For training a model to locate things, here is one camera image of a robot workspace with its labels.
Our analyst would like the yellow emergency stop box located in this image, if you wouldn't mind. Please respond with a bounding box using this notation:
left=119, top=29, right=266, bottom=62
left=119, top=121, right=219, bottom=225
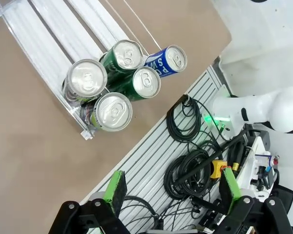
left=209, top=159, right=231, bottom=180

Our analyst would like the black Pepsi can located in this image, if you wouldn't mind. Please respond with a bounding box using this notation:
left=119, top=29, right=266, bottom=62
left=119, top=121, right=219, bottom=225
left=79, top=92, right=133, bottom=132
left=62, top=58, right=108, bottom=103

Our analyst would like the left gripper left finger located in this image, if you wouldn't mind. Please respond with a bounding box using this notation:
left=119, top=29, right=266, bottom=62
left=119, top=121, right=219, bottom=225
left=48, top=170, right=131, bottom=234

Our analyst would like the green Chilsung cider can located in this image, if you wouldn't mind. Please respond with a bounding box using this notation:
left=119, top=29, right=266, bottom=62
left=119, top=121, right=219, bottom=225
left=107, top=66, right=162, bottom=102
left=99, top=39, right=144, bottom=74

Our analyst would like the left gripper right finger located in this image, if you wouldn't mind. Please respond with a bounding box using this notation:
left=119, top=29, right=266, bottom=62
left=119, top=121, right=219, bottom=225
left=209, top=168, right=293, bottom=234

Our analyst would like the white control unit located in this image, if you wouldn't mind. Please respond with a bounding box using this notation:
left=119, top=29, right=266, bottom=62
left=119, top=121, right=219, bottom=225
left=236, top=136, right=280, bottom=195

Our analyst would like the blue Pocari Sweat can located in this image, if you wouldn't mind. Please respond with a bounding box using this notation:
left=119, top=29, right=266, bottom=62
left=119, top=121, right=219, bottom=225
left=144, top=44, right=188, bottom=78

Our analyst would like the clear acrylic can rack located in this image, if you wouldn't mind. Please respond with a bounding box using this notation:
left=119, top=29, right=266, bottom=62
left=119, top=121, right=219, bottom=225
left=0, top=0, right=162, bottom=141

